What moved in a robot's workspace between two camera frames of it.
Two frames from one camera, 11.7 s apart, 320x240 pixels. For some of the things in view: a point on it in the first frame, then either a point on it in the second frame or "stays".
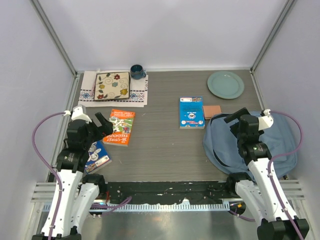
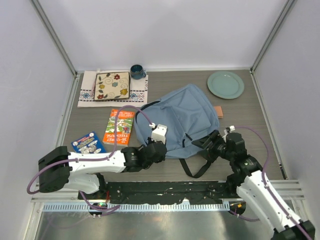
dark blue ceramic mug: (137, 72) stays
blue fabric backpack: (221, 147) to (189, 116)
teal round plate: (226, 84) stays
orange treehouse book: (122, 121) stays
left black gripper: (104, 130) to (150, 141)
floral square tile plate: (112, 85) stays
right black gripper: (233, 116) to (203, 141)
